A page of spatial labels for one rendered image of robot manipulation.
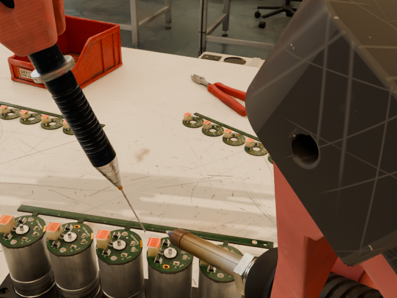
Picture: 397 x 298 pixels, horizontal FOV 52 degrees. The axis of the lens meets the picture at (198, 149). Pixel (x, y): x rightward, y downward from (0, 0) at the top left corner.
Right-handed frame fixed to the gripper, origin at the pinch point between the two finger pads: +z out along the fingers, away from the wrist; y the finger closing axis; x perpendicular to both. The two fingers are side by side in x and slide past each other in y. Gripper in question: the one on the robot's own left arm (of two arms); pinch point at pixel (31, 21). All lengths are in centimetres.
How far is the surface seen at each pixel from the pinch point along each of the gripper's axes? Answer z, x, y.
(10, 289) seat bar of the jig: 13.6, 10.5, 1.9
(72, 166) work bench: 15.7, 11.3, 17.6
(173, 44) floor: 91, 33, 277
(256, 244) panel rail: 14.9, -4.3, 1.5
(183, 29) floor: 94, 27, 313
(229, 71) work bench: 22.3, -4.7, 41.6
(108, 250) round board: 11.9, 3.1, 1.0
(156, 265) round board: 12.9, 0.7, 0.1
